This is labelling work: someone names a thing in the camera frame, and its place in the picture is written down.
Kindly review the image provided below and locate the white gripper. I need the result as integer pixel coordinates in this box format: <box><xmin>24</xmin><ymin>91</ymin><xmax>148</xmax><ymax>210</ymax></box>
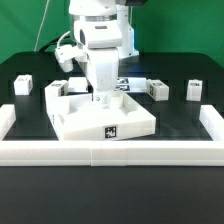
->
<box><xmin>79</xmin><ymin>48</ymin><xmax>123</xmax><ymax>109</ymax></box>

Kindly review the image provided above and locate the white square tabletop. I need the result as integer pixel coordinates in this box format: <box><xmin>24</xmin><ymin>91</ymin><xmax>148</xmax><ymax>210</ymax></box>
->
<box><xmin>44</xmin><ymin>91</ymin><xmax>157</xmax><ymax>142</ymax></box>

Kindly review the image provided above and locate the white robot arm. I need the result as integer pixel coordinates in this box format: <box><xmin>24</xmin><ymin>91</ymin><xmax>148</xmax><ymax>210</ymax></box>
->
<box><xmin>69</xmin><ymin>0</ymin><xmax>139</xmax><ymax>104</ymax></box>

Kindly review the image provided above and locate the white U-shaped fence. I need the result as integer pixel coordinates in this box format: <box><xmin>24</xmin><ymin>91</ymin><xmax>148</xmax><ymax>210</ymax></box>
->
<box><xmin>0</xmin><ymin>104</ymin><xmax>224</xmax><ymax>166</ymax></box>

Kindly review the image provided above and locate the white marker base plate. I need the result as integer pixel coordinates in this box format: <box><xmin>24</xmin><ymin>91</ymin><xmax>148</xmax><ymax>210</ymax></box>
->
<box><xmin>68</xmin><ymin>77</ymin><xmax>147</xmax><ymax>93</ymax></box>

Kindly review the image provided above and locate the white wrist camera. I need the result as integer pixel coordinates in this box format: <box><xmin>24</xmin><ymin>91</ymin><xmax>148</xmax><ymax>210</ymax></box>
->
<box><xmin>55</xmin><ymin>45</ymin><xmax>81</xmax><ymax>72</ymax></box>

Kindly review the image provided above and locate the black cable bundle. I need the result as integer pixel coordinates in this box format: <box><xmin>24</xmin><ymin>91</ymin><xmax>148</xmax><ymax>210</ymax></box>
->
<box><xmin>39</xmin><ymin>36</ymin><xmax>73</xmax><ymax>54</ymax></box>

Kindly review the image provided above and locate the thin white cable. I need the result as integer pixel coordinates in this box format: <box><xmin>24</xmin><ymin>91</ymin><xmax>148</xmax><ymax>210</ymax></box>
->
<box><xmin>33</xmin><ymin>0</ymin><xmax>52</xmax><ymax>53</ymax></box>

